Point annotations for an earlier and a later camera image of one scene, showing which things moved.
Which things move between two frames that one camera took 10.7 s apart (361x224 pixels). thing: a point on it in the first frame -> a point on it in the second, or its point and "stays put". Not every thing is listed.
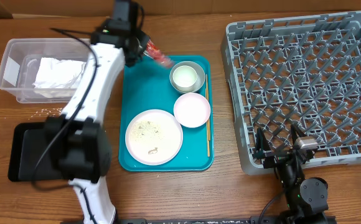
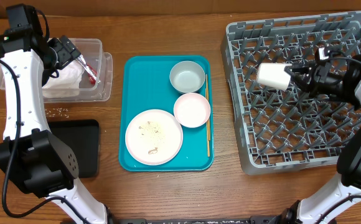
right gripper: (261, 147) -> (305, 84)
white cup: (185, 76) -> (273, 74)
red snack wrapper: (153, 52) -> (89, 70)
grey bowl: (187, 76) stays put
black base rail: (257, 219) stays put
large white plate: (154, 137) stays put
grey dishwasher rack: (319, 73) stays put
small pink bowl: (192, 110) stays put
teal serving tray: (147, 86) stays put
